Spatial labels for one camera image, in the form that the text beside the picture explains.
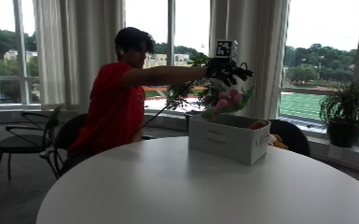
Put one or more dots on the white curtain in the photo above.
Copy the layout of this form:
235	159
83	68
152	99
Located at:
252	56
78	53

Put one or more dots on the white marker cube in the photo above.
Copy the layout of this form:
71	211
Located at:
226	48

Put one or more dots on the pink and green soft toy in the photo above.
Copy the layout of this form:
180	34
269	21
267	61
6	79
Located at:
228	102

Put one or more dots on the leafy green plant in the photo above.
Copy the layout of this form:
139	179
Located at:
192	90

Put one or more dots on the orange soft toy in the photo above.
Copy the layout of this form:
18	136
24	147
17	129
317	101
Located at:
257	124

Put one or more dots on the white fabric storage box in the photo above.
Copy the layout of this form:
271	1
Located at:
228	140

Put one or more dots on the yellow soft toy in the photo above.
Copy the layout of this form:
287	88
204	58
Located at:
277	141

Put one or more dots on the black round-backed chair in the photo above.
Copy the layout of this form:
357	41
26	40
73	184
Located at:
70	137
291	137

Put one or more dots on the potted spiky green plant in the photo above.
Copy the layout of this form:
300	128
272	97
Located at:
346	115

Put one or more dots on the the person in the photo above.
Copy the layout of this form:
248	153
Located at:
115	102

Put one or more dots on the black chair with armrests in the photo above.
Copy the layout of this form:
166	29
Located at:
26	137

